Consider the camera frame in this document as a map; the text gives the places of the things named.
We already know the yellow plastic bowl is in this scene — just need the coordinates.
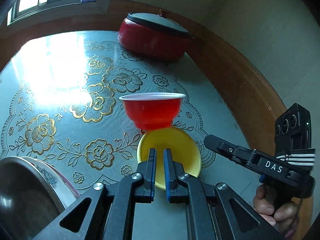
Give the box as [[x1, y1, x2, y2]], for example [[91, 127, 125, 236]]
[[137, 127, 201, 190]]

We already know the white rose pattern plate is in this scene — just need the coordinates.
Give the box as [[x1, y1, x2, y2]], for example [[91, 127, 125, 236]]
[[23, 156, 80, 209]]

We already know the red plastic bowl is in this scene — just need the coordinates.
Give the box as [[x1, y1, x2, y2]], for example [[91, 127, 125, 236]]
[[119, 92, 186, 131]]

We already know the stainless steel bowl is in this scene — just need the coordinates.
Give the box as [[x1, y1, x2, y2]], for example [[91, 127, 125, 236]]
[[0, 157, 65, 239]]

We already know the red character pattern plate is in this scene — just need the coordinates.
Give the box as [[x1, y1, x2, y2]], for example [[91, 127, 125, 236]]
[[43, 163, 80, 202]]

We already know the right hand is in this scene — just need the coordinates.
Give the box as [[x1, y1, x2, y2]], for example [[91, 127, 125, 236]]
[[253, 184, 300, 239]]

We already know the red pot with lid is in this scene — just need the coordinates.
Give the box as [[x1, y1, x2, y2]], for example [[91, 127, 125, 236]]
[[118, 10, 190, 61]]

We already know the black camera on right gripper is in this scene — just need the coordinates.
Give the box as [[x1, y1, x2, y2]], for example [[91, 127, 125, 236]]
[[274, 102, 316, 172]]

